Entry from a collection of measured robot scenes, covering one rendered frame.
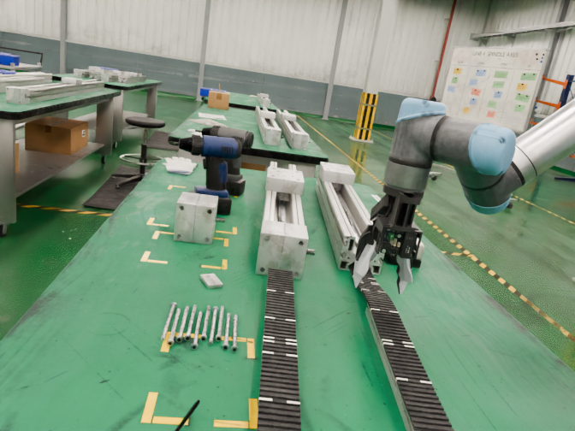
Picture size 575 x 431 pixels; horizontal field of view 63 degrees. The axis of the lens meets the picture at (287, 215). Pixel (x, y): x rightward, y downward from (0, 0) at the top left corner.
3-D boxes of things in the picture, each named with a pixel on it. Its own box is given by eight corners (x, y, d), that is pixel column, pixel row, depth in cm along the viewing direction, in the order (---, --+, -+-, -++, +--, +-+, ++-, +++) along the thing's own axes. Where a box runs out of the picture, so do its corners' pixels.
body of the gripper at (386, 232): (374, 257, 82) (388, 191, 79) (365, 240, 90) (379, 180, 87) (417, 263, 82) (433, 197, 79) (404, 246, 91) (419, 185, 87)
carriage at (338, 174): (352, 193, 163) (355, 174, 161) (320, 188, 162) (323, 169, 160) (346, 183, 178) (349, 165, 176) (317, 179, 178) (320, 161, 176)
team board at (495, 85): (411, 178, 712) (442, 44, 657) (435, 180, 735) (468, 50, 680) (490, 209, 585) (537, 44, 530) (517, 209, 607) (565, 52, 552)
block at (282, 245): (312, 281, 100) (320, 240, 98) (255, 274, 100) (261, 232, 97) (310, 265, 109) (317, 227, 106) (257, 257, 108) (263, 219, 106)
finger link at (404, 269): (405, 304, 87) (398, 259, 84) (397, 291, 92) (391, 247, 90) (421, 302, 86) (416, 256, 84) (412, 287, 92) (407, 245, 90)
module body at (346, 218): (379, 274, 110) (387, 241, 108) (337, 269, 109) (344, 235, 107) (339, 192, 187) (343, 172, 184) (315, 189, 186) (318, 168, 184)
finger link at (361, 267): (346, 291, 86) (372, 250, 83) (341, 278, 91) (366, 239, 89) (360, 298, 86) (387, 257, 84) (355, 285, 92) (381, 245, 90)
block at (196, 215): (221, 245, 112) (226, 208, 109) (173, 240, 111) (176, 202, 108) (223, 232, 122) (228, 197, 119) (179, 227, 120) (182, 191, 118)
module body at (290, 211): (299, 263, 109) (305, 229, 107) (257, 257, 108) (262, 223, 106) (292, 185, 186) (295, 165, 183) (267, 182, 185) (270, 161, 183)
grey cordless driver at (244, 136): (241, 197, 157) (250, 132, 150) (186, 186, 159) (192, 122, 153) (247, 193, 164) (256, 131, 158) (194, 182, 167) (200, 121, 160)
